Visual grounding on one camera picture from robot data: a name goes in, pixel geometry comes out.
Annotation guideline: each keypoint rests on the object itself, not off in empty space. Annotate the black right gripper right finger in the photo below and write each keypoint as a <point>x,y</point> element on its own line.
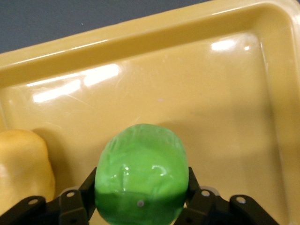
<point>211,208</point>

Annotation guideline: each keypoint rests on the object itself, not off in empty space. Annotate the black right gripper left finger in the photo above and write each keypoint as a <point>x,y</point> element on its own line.
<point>72,206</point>

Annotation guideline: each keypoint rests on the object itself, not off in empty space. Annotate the green apple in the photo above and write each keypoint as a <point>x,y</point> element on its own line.
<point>143,173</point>

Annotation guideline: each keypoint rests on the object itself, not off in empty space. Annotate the yellow plastic tray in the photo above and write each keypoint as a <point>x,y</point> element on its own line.
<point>187,93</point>

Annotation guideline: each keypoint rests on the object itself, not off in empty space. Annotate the yellow potato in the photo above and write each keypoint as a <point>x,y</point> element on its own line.
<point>23,164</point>

